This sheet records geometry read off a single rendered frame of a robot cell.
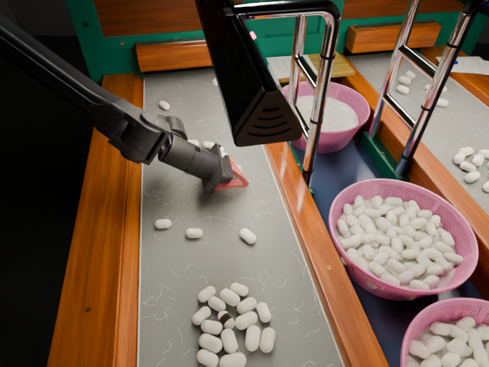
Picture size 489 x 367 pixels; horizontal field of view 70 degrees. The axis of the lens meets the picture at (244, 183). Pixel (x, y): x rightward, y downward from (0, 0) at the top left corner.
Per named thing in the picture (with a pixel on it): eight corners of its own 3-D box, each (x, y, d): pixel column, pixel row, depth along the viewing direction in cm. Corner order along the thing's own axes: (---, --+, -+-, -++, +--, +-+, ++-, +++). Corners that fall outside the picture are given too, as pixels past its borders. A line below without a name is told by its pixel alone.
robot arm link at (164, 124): (118, 156, 62) (142, 118, 59) (118, 126, 71) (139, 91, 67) (177, 180, 68) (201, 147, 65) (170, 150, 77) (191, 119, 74)
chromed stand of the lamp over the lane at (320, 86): (233, 216, 80) (225, 9, 49) (220, 160, 94) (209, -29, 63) (312, 204, 83) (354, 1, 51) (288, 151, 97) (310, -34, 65)
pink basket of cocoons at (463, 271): (393, 346, 59) (412, 322, 53) (295, 239, 75) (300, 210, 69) (484, 273, 70) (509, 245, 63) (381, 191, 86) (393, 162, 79)
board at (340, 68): (252, 85, 105) (252, 81, 104) (242, 63, 115) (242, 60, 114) (354, 75, 109) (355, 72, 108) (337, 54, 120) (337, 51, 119)
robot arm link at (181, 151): (153, 164, 64) (169, 140, 62) (151, 145, 69) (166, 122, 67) (185, 178, 67) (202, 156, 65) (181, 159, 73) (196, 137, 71)
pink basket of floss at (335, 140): (337, 175, 90) (344, 145, 83) (252, 137, 101) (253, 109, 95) (375, 126, 105) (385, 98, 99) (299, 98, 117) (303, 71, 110)
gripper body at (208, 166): (223, 145, 74) (193, 129, 70) (231, 178, 67) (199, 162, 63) (206, 165, 77) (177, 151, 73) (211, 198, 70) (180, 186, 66)
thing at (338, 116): (289, 159, 93) (292, 141, 89) (270, 113, 109) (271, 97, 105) (368, 148, 96) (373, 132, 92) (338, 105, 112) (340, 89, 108)
